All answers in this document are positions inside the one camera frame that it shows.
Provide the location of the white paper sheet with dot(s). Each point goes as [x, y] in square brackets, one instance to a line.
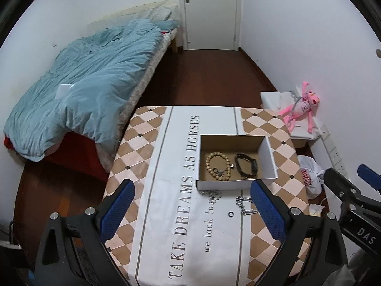
[65, 91]

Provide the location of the white plastic bag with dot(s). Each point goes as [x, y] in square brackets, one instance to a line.
[309, 175]

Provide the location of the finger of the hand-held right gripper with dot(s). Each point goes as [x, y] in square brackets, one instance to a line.
[342, 187]
[370, 177]

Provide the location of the blue duvet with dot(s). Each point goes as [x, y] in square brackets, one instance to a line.
[89, 80]

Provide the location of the patterned pillow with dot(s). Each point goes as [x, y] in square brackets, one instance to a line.
[160, 13]

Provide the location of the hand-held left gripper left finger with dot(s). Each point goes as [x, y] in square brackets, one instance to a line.
[116, 207]

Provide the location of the bed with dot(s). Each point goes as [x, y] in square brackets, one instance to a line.
[134, 95]

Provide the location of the checkered printed tablecloth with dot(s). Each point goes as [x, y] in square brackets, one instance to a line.
[166, 214]

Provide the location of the pink plush toy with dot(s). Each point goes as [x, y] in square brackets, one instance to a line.
[302, 105]

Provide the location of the white wall sockets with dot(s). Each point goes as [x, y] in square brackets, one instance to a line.
[335, 153]

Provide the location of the white cardboard box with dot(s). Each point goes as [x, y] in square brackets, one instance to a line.
[229, 184]

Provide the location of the white door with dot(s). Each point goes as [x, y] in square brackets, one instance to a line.
[210, 12]

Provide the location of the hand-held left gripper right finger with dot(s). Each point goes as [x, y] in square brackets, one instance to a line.
[268, 208]

